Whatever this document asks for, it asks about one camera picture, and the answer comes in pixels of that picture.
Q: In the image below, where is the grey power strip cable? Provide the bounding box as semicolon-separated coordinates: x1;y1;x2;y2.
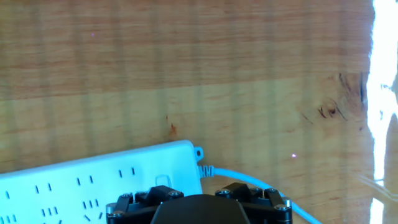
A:
198;165;323;224

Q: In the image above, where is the wood grain table mat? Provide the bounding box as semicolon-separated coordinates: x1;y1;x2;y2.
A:
0;0;398;224

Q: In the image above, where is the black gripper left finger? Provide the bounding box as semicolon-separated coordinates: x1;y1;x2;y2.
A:
105;185;185;224

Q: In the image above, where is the white power strip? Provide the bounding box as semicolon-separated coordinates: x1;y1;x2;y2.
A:
0;139;205;224

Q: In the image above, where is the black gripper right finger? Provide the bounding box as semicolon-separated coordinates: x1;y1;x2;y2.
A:
215;182;294;224

